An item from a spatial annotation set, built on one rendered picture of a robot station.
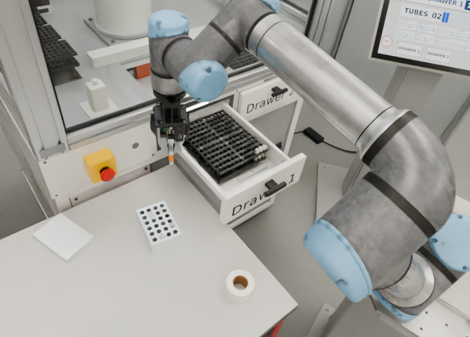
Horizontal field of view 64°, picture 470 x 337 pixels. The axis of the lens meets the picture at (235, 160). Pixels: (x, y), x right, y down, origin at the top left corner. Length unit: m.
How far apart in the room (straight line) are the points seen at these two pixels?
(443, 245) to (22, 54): 0.93
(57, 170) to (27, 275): 0.26
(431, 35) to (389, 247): 1.25
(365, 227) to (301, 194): 1.74
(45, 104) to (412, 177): 0.76
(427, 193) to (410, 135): 0.08
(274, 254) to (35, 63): 1.44
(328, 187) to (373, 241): 1.79
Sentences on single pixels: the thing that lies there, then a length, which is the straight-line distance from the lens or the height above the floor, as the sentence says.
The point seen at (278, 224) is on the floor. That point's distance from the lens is 2.07.
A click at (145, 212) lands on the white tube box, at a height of 0.80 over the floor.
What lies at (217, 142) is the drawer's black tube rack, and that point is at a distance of 1.11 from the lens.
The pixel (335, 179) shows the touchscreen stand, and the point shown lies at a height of 0.04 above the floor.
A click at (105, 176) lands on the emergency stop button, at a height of 0.88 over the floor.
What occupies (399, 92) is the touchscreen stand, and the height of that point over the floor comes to 0.77.
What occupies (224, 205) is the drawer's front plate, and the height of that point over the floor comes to 0.90.
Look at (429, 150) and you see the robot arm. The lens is 0.54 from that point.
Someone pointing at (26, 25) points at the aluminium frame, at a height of 1.28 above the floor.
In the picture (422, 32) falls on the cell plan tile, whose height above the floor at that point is 1.06.
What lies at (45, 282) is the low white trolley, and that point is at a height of 0.76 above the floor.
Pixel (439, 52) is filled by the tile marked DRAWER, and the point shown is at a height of 1.01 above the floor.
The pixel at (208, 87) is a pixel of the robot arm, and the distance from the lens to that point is 0.65.
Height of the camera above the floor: 1.65
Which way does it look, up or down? 45 degrees down
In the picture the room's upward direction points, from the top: 9 degrees clockwise
